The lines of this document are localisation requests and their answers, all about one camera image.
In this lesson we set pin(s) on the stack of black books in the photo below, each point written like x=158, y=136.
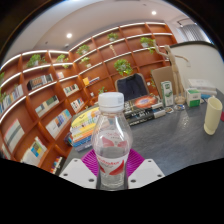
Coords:
x=143, y=110

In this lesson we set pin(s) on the wooden artist mannequin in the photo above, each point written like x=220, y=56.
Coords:
x=175, y=73

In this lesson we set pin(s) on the clear plastic water bottle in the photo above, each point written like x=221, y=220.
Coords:
x=111, y=140

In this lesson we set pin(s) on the tall green-white carton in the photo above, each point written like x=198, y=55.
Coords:
x=167, y=94

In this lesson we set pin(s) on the flat round red coaster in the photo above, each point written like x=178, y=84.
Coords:
x=222, y=116

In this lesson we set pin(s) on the grey window curtain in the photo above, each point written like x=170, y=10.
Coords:
x=193, y=33

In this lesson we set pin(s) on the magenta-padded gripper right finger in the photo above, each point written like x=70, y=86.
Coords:
x=146, y=171

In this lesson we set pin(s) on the small green-white box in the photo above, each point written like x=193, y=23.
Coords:
x=193, y=98

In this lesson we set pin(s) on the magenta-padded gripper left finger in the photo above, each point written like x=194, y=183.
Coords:
x=78, y=171

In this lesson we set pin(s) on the round ceiling lights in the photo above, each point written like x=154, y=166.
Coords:
x=69, y=35

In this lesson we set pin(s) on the orange wooden shelf unit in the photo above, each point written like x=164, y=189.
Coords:
x=43, y=100

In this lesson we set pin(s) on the cream ceramic mug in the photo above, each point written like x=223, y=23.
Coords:
x=212, y=116

